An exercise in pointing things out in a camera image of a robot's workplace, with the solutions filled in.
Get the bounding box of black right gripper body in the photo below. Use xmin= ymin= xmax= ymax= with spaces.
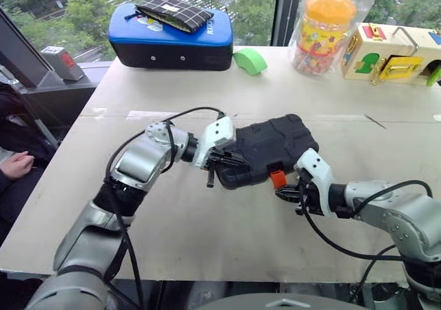
xmin=295 ymin=176 xmax=325 ymax=217

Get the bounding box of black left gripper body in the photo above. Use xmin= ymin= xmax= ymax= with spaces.
xmin=205 ymin=147 xmax=243 ymax=174

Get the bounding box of black plastic tool case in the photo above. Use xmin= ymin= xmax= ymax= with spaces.
xmin=214 ymin=113 xmax=320 ymax=190

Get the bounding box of blue black hard case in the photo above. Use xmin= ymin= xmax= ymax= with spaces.
xmin=107 ymin=2 xmax=235 ymax=72

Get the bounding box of person's bare hand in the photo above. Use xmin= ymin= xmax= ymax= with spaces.
xmin=0 ymin=150 xmax=36 ymax=183

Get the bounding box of thin metal pin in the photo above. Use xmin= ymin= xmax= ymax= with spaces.
xmin=365 ymin=114 xmax=388 ymax=130

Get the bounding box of green curved foam block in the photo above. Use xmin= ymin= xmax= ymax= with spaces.
xmin=233 ymin=47 xmax=269 ymax=76

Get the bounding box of candy jar with orange lid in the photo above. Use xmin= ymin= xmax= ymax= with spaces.
xmin=295 ymin=0 xmax=358 ymax=77

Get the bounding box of black grid pattern pouch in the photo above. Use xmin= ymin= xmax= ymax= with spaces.
xmin=134 ymin=0 xmax=215 ymax=35

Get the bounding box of wooden lock puzzle box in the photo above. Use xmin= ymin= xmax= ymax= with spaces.
xmin=340 ymin=23 xmax=441 ymax=88

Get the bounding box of grey box with red button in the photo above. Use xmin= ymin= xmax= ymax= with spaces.
xmin=40 ymin=45 xmax=85 ymax=81

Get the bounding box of person in dark clothes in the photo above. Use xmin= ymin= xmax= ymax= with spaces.
xmin=0 ymin=81 xmax=60 ymax=238

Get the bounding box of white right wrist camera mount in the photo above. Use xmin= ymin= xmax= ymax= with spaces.
xmin=294 ymin=147 xmax=338 ymax=218

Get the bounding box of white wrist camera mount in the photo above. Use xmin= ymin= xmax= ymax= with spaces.
xmin=294 ymin=147 xmax=338 ymax=218
xmin=194 ymin=116 xmax=237 ymax=170

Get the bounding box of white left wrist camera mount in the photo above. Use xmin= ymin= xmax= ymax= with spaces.
xmin=194 ymin=116 xmax=237 ymax=170

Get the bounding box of dark window post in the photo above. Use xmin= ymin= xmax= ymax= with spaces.
xmin=269 ymin=0 xmax=305 ymax=47

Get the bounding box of dark slanted window frame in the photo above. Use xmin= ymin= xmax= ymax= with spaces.
xmin=0 ymin=7 xmax=98 ymax=94

